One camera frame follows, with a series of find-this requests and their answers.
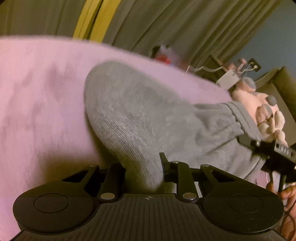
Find grey sweatpants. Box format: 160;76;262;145
84;62;265;193

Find right hand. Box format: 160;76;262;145
266;182;296;214

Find cream bunny plush toy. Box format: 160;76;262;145
258;110;288;147

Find pink plush toy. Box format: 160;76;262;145
231;77;279;125

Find dark olive pillow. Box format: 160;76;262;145
255;66;295;146

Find pink bed blanket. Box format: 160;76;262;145
1;36;230;240

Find white power adapter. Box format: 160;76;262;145
216;70;240;90

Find white grey headset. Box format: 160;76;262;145
151;45;182;66

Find grey curtain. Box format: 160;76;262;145
1;1;280;66

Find yellow curtain stripe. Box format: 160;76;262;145
73;0;121;43

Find wall power outlet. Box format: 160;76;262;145
247;58;261;72

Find white charger cable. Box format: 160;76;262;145
186;64;258;76

